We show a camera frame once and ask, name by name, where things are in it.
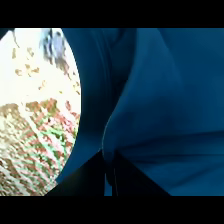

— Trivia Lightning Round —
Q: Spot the blue garment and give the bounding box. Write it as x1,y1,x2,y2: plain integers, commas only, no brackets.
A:
54,27,224,197

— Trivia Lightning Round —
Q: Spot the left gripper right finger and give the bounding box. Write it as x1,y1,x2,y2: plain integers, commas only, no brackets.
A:
112,150,172,197

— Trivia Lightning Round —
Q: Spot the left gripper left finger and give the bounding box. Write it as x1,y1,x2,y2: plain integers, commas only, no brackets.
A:
46,149,106,197

